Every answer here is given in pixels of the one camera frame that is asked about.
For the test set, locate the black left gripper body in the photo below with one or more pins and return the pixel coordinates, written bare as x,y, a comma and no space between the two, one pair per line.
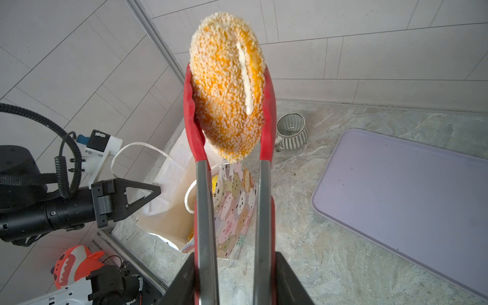
57,214

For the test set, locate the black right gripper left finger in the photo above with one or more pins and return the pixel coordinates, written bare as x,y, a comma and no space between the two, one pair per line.
181,290

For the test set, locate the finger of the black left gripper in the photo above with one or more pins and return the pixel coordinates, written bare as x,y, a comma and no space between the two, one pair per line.
122,206

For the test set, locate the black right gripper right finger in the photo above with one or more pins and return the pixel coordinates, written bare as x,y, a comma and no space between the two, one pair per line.
289,289

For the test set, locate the red kitchen tongs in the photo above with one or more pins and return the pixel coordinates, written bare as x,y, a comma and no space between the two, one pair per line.
205,259

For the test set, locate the cartoon animal paper bag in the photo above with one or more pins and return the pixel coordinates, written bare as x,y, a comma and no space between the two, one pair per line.
185,185

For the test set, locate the red shark plush toy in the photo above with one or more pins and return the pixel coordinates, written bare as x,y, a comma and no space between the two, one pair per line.
74,264

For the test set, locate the striped ceramic mug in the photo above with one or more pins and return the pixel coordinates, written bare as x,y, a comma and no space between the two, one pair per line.
292,132

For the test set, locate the lilac cutting board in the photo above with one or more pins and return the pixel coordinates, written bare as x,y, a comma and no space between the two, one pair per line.
426,204

